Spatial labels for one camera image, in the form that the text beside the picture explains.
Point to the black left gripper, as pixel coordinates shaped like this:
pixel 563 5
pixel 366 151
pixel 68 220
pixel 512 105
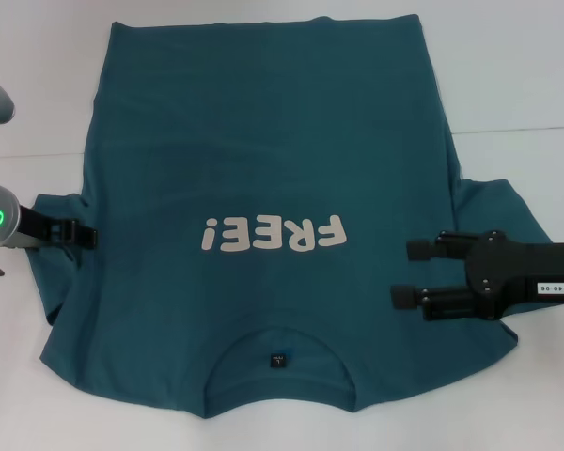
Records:
pixel 36 224

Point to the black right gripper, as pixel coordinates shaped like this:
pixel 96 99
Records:
pixel 526 275

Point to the teal t-shirt with FREE print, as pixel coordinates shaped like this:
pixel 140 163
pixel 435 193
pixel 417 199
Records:
pixel 263 141

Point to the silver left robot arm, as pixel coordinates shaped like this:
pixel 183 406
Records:
pixel 10 231

